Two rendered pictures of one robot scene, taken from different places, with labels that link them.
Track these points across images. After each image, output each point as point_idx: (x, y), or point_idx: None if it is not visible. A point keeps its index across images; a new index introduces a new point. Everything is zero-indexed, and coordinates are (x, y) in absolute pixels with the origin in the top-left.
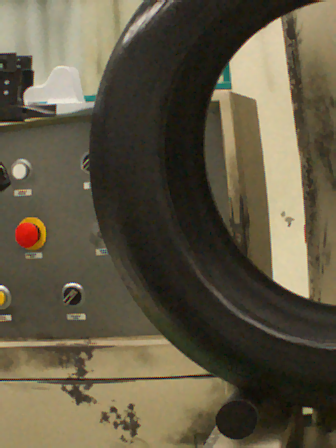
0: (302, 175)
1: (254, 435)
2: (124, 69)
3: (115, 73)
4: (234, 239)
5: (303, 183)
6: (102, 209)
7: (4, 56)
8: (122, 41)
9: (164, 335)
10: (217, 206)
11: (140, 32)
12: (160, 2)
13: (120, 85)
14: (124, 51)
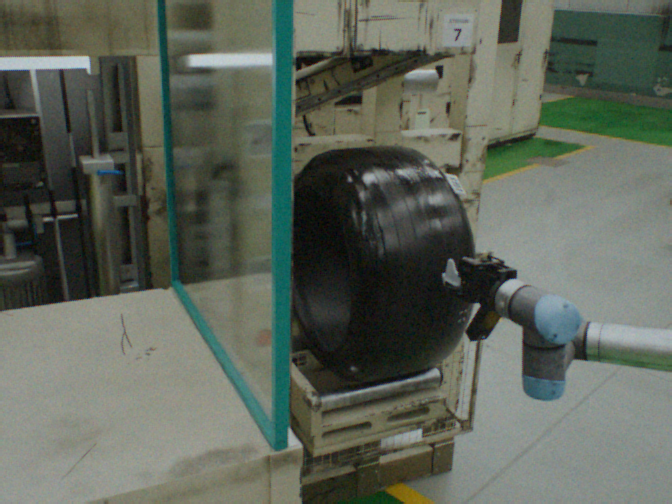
0: (292, 301)
1: (410, 391)
2: (474, 247)
3: (473, 250)
4: (344, 337)
5: (292, 305)
6: (470, 312)
7: (470, 262)
8: (468, 234)
9: (449, 355)
10: (348, 324)
11: (469, 227)
12: (464, 211)
13: (475, 255)
14: (471, 239)
